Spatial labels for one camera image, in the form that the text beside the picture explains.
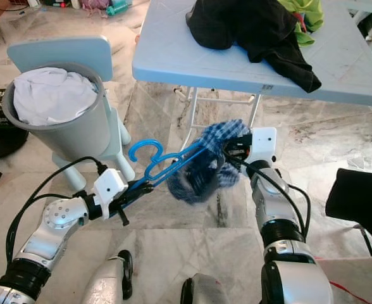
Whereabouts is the silver left robot leg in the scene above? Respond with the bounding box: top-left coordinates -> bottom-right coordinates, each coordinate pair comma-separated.
82,250 -> 135,304

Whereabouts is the teal toy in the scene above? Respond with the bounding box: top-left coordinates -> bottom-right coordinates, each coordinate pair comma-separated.
107,0 -> 133,16

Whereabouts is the purple cloth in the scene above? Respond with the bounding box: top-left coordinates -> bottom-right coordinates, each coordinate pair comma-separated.
82,0 -> 111,12

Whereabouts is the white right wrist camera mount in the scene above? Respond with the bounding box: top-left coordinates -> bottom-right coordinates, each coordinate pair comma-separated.
249,127 -> 278,164

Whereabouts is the light blue plastic chair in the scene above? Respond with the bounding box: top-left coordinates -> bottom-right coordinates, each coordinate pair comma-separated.
6,35 -> 136,191

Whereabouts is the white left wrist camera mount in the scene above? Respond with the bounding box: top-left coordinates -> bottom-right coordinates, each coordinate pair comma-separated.
92,168 -> 128,205

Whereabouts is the silver right robot leg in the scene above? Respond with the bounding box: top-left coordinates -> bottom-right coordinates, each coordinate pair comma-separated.
180,274 -> 231,304

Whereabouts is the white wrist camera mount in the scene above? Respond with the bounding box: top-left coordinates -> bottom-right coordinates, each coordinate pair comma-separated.
92,168 -> 128,205
249,127 -> 278,164

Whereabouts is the black stool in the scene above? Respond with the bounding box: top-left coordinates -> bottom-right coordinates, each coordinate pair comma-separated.
325,168 -> 372,257

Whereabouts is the grey laundry basket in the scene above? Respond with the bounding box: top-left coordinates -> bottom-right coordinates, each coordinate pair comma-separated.
1,63 -> 108,160

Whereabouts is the green garment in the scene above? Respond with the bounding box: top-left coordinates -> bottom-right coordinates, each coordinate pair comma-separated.
278,0 -> 325,46

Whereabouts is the white shirt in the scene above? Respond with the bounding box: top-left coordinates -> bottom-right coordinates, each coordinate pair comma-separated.
13,66 -> 98,125

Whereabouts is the silver robot leg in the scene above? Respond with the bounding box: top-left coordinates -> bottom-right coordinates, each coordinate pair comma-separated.
180,274 -> 231,304
82,250 -> 135,304

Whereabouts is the blue plastic hanger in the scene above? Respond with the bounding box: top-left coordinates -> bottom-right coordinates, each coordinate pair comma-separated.
128,138 -> 206,191

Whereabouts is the blue plaid shirt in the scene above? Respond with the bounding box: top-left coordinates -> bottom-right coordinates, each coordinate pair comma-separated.
167,119 -> 250,205

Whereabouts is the black garment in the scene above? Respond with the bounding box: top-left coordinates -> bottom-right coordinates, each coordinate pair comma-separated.
186,0 -> 323,94

